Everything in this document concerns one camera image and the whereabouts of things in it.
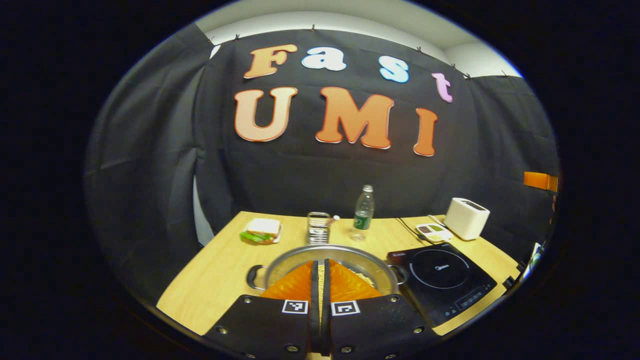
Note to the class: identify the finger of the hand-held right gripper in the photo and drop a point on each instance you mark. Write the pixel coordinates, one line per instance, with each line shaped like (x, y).
(540, 181)

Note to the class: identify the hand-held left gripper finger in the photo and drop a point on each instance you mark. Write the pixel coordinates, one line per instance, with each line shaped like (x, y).
(326, 300)
(315, 300)

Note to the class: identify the black induction cooktop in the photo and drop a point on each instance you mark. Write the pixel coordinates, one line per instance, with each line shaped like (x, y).
(440, 280)

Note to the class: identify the white panel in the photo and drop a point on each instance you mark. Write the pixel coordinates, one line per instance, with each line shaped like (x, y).
(534, 257)

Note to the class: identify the white toaster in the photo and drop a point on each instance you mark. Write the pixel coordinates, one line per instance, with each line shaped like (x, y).
(465, 220)

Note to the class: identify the sandwich on white plate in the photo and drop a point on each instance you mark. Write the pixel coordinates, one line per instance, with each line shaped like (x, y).
(262, 229)

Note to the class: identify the clear plastic water bottle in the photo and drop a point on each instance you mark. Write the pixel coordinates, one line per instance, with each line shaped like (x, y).
(363, 215)

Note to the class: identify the white divided dish of beans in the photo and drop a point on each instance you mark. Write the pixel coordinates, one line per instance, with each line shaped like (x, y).
(434, 233)

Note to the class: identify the black backdrop cloth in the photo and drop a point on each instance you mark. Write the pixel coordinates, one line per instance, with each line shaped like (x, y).
(300, 180)

